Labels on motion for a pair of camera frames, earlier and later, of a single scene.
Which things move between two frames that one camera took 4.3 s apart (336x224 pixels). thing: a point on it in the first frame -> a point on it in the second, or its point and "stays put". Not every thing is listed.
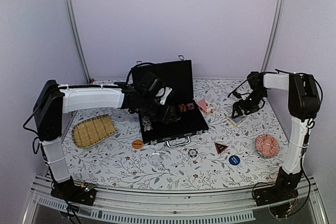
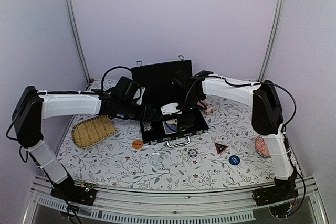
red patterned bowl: (267, 145) stays put
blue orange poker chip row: (147, 124) stays put
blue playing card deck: (235, 120) -> (169, 128)
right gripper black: (237, 105) -> (186, 123)
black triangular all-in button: (220, 147) stays put
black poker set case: (190, 119) stays put
